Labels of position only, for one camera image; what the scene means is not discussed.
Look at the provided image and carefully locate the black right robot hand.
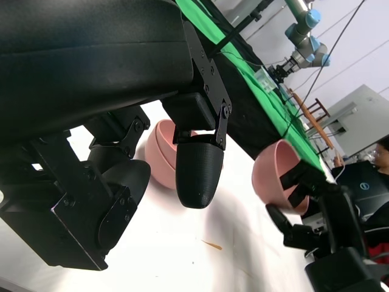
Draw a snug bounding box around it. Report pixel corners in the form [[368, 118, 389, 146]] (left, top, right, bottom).
[[266, 159, 367, 260]]

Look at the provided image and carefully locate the white laptop cable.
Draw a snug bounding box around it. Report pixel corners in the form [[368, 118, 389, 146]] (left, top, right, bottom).
[[333, 163, 347, 185]]

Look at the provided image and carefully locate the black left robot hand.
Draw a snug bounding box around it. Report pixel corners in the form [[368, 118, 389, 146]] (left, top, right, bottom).
[[0, 0, 234, 271]]

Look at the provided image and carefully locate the small orange stick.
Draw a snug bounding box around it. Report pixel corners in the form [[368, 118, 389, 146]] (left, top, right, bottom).
[[200, 239, 223, 251]]

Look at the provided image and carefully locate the black laptop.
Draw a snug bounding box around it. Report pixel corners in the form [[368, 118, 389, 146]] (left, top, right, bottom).
[[331, 160, 389, 214]]

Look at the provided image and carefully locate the brown wooden rack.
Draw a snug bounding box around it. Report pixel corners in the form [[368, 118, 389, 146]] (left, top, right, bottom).
[[288, 88, 335, 150]]

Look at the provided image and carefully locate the clear plastic box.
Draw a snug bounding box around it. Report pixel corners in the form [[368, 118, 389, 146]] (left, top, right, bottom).
[[254, 68, 276, 94]]

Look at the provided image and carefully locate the seated person with glasses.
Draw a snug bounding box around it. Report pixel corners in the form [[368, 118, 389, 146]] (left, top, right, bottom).
[[333, 138, 389, 232]]

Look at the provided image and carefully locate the black stand pole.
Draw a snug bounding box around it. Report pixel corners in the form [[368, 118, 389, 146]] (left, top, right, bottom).
[[208, 0, 274, 58]]

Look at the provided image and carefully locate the black industrial robot gripper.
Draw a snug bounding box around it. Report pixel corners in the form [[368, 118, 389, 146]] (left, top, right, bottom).
[[269, 56, 297, 83]]

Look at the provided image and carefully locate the long black hanging cable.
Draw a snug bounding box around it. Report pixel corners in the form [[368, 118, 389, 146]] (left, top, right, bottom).
[[281, 0, 365, 137]]

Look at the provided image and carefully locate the green table cloth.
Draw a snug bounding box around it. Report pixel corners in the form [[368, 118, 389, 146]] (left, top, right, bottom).
[[175, 0, 328, 180]]

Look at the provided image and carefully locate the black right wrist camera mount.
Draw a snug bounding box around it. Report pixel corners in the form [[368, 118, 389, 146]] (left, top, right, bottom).
[[305, 246, 384, 292]]

